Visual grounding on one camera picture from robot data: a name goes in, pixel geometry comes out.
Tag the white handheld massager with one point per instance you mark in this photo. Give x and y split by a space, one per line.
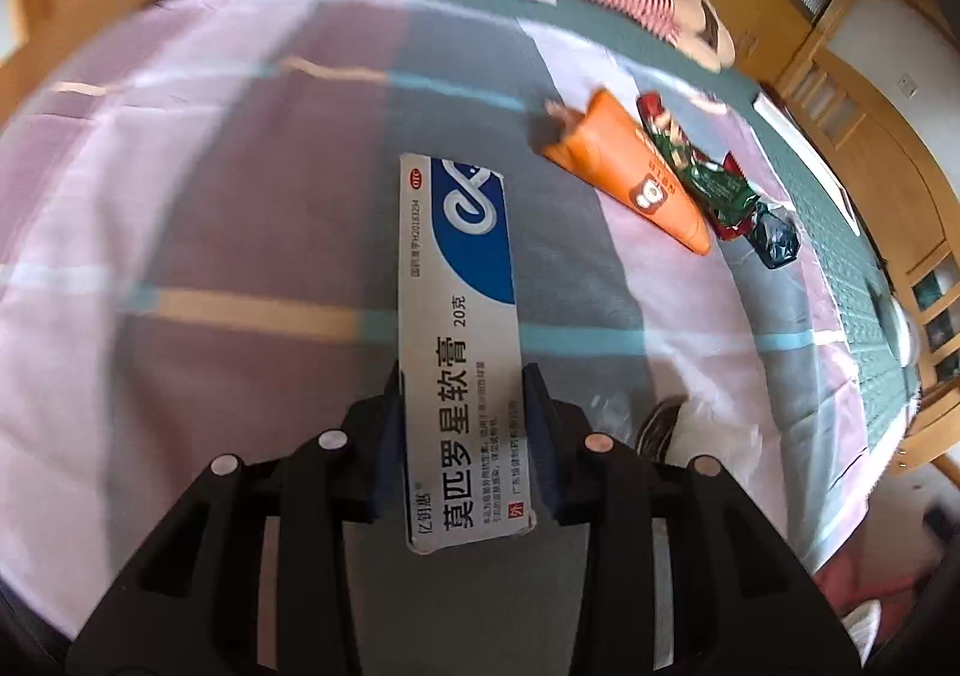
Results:
898 331

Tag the wall switch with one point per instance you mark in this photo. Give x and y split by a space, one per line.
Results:
909 85

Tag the plaid pink grey bed sheet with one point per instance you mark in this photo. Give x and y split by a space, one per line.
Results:
225 196

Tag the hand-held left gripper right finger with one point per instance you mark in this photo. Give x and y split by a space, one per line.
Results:
536 447

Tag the blue white ointment box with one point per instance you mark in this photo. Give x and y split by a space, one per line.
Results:
457 316

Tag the red snack packet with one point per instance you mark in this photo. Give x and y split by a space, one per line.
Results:
705 188

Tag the wooden bunk bed frame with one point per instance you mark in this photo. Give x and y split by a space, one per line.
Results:
885 151

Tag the dark green wrapper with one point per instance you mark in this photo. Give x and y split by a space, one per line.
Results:
776 237

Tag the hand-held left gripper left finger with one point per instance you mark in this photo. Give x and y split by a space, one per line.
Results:
390 447

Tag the orange pouch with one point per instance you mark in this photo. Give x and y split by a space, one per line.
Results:
637 173

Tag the green patterned mattress mat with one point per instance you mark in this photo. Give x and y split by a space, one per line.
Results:
832 241

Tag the white rectangular tray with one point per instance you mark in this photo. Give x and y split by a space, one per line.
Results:
806 151

